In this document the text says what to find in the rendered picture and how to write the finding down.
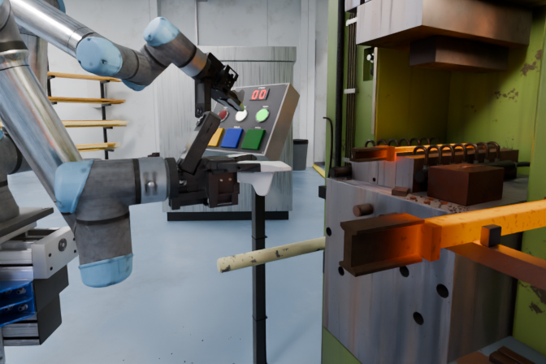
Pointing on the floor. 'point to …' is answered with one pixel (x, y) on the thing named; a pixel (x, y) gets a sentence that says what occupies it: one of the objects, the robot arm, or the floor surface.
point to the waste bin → (300, 153)
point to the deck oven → (181, 119)
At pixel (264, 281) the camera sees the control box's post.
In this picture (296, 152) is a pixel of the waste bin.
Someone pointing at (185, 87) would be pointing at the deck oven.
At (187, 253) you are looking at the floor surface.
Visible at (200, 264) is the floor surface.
